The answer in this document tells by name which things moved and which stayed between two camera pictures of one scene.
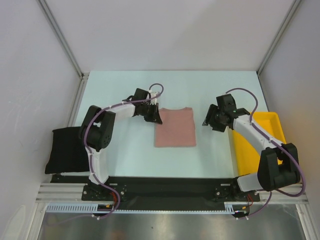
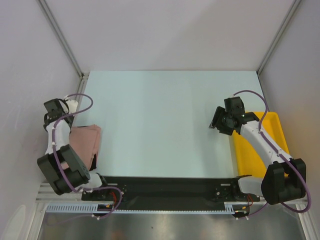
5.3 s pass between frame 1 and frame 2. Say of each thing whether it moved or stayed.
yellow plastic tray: stayed
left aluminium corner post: stayed
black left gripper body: moved
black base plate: stayed
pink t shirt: moved
